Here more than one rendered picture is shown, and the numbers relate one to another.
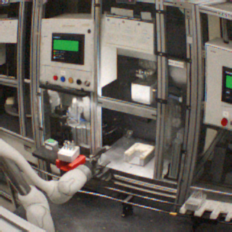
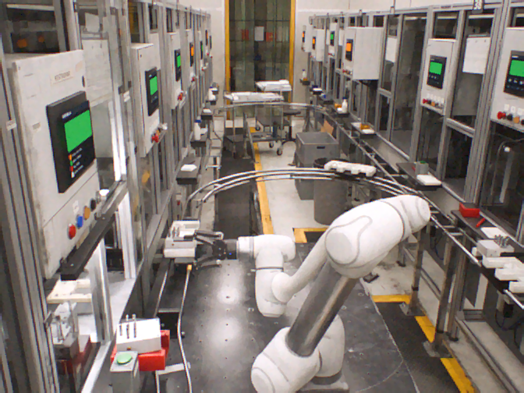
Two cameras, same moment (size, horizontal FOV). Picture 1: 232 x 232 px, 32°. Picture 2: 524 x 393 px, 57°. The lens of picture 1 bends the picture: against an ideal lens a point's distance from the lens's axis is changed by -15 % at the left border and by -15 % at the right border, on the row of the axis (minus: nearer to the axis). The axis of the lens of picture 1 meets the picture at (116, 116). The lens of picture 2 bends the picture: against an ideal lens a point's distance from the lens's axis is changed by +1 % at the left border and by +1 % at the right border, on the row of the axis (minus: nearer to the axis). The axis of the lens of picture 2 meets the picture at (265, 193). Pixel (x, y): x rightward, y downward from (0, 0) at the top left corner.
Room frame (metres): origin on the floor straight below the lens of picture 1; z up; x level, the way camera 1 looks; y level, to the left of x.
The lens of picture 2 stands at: (2.76, 1.51, 1.91)
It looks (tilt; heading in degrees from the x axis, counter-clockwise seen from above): 20 degrees down; 236
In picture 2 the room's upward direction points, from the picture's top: 1 degrees clockwise
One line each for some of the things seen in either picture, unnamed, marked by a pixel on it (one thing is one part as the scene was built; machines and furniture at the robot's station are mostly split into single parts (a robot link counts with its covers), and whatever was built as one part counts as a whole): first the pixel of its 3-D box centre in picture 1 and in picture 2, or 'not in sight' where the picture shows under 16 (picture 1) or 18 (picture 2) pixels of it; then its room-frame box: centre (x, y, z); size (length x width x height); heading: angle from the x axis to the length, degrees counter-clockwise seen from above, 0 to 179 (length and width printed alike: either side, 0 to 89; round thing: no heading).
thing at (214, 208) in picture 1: (209, 212); (183, 242); (1.87, -0.56, 0.84); 0.36 x 0.14 x 0.10; 60
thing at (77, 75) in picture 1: (75, 46); (19, 153); (2.63, 0.25, 1.60); 0.42 x 0.29 x 0.46; 60
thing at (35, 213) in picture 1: (40, 221); (320, 338); (1.79, 0.44, 0.85); 0.18 x 0.16 x 0.22; 12
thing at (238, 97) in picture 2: not in sight; (253, 122); (-1.10, -4.56, 0.48); 0.88 x 0.56 x 0.96; 168
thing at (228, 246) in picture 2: (90, 168); (224, 249); (2.00, 0.13, 1.13); 0.09 x 0.07 x 0.08; 150
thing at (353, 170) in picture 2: not in sight; (349, 171); (0.26, -1.04, 0.84); 0.37 x 0.14 x 0.10; 118
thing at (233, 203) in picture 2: not in sight; (241, 170); (-0.44, -3.85, 0.01); 5.85 x 0.59 x 0.01; 60
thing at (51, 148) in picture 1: (52, 148); (122, 377); (2.48, 0.40, 0.97); 0.08 x 0.08 x 0.12; 60
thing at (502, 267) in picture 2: not in sight; (505, 272); (0.76, 0.51, 0.84); 0.37 x 0.14 x 0.10; 60
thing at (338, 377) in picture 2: not in sight; (319, 365); (1.77, 0.42, 0.71); 0.22 x 0.18 x 0.06; 60
